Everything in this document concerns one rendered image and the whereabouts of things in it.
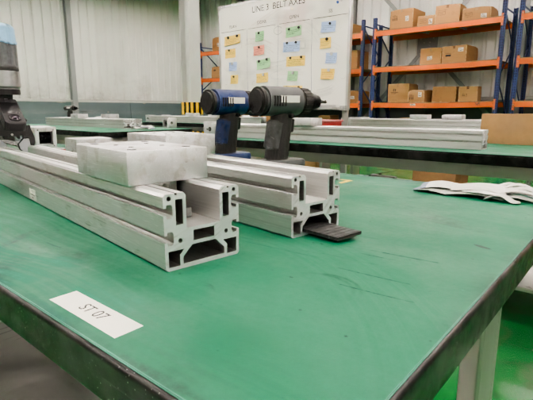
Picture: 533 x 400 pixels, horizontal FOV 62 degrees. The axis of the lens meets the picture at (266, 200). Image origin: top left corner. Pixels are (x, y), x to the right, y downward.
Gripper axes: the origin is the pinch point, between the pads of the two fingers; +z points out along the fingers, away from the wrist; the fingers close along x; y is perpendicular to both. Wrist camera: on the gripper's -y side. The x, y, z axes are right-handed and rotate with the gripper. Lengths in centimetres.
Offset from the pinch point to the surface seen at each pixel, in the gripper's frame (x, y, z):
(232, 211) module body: -4, -85, -3
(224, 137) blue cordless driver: -37, -39, -9
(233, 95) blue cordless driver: -39, -40, -18
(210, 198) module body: -2, -83, -5
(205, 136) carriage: -22, -53, -10
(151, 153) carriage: 2, -78, -10
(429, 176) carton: -352, 74, 45
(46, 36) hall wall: -358, 1158, -197
